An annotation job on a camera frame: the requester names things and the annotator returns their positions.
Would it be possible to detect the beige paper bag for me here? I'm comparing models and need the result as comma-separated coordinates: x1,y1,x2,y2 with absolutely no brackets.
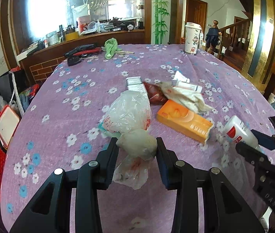
158,82,214,114

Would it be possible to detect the grey white cloth glove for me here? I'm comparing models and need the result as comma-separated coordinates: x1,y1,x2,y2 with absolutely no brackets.
116,129,158,160

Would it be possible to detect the red white lidded box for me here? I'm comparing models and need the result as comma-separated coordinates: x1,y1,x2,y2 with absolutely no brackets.
0,105,20,149

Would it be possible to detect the dark red snack packet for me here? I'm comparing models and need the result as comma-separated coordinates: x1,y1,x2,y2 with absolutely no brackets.
143,82,168,105

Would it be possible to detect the purple floral tablecloth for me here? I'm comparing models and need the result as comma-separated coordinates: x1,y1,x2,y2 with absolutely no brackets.
1,45,275,232

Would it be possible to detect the black red pouch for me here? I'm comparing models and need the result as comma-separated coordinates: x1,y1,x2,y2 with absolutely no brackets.
64,44,102,58

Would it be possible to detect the white medicine box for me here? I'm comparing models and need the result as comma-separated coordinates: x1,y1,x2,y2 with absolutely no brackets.
172,71,202,93

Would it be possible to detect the green cloth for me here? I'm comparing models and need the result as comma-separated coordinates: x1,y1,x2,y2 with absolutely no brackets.
104,38,118,59

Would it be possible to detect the orange ointment box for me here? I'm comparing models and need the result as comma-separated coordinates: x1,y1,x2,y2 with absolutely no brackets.
157,100,213,144

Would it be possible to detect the wooden door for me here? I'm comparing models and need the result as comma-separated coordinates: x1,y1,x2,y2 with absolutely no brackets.
185,0,208,32

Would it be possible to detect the blue white small carton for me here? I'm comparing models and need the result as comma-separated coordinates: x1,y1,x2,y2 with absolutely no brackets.
126,76,147,93

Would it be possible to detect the white tube with red label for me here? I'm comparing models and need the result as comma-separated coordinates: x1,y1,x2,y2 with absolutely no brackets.
224,115,260,150

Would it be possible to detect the black car key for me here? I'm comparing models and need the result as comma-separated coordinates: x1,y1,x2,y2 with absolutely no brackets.
67,56,81,67

